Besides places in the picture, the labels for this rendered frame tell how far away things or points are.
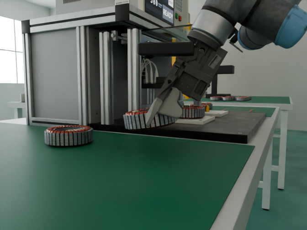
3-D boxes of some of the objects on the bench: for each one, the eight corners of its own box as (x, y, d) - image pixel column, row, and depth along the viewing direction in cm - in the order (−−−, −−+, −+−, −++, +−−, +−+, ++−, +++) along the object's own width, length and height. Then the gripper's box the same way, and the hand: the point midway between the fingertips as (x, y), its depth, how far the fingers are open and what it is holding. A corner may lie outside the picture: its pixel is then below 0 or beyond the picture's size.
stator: (38, 142, 65) (37, 127, 65) (80, 136, 73) (80, 123, 72) (55, 150, 57) (55, 133, 56) (101, 143, 64) (101, 128, 64)
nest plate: (214, 119, 95) (214, 116, 95) (203, 124, 82) (203, 120, 81) (176, 117, 102) (176, 114, 101) (159, 122, 88) (159, 118, 88)
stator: (209, 116, 93) (209, 106, 93) (197, 119, 84) (197, 107, 83) (180, 114, 99) (180, 104, 99) (166, 117, 90) (166, 107, 89)
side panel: (92, 129, 87) (89, 28, 83) (86, 130, 84) (83, 25, 81) (33, 124, 99) (29, 35, 96) (26, 125, 96) (21, 33, 93)
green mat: (276, 107, 176) (276, 107, 176) (271, 117, 122) (271, 116, 122) (150, 103, 218) (150, 103, 218) (104, 109, 164) (104, 109, 164)
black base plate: (266, 117, 121) (266, 112, 121) (247, 143, 64) (247, 134, 64) (171, 112, 142) (171, 108, 142) (92, 130, 85) (92, 122, 85)
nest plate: (228, 113, 116) (228, 110, 116) (220, 117, 103) (220, 113, 103) (195, 112, 123) (195, 109, 123) (184, 115, 110) (184, 112, 110)
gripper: (236, 44, 44) (176, 146, 47) (220, 56, 63) (177, 129, 66) (192, 19, 45) (134, 122, 48) (188, 39, 63) (147, 112, 66)
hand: (148, 118), depth 57 cm, fingers closed on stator, 13 cm apart
